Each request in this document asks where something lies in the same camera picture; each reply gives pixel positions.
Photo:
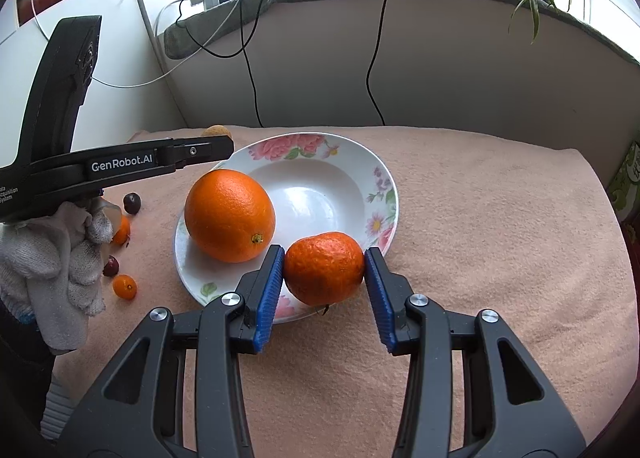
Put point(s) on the pink blanket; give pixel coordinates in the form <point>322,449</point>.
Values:
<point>500,238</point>

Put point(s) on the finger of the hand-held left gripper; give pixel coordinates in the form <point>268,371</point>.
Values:
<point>200,150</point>

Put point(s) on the small tangerine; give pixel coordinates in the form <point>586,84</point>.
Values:
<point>122,233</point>

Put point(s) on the person's left hand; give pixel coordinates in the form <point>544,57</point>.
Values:
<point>55,258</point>

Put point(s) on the orange kumquat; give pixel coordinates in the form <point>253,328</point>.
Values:
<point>124,287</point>

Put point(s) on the white floral plate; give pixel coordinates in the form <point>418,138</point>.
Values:
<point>310,198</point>

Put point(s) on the rough-skinned tangerine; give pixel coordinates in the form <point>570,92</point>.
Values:
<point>325,268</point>

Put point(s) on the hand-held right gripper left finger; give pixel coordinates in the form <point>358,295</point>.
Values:
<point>270,288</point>

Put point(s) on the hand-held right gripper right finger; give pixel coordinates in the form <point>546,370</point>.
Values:
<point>380,298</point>

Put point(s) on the smooth large orange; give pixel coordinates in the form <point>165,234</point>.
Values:
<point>225,213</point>

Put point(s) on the dark red plum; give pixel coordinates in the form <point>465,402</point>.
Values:
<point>132,203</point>
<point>110,266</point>

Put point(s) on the tan round fruit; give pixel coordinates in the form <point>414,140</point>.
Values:
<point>217,131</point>

